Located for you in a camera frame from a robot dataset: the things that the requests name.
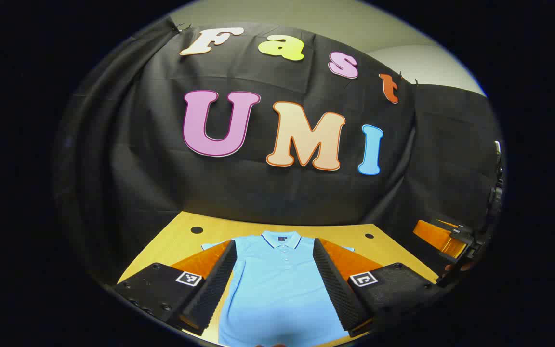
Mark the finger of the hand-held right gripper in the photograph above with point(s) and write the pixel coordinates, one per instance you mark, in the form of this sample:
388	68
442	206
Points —
460	231
439	238

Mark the light blue T-shirt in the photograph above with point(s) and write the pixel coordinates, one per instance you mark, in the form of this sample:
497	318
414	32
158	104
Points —
277	289

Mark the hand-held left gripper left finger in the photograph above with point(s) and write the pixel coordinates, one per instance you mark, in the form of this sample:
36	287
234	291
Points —
212	284

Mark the black backdrop cloth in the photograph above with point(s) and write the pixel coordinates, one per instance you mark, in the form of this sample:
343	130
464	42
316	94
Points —
258	193

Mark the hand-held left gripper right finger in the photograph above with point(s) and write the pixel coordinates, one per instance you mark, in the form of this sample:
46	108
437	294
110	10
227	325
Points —
337	284

